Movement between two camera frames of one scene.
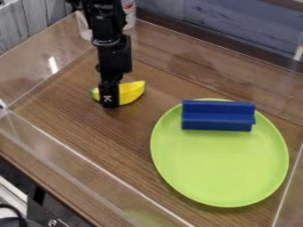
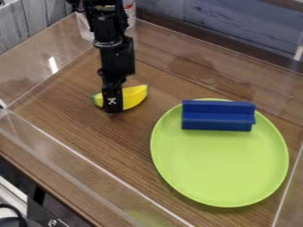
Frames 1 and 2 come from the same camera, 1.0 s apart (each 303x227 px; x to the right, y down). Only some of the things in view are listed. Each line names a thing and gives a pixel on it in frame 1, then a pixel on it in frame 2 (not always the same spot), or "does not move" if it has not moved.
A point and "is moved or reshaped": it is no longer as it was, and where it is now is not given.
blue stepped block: [218, 115] does not move
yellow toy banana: [130, 91] is moved or reshaped
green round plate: [223, 168] does not move
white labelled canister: [130, 7] does not move
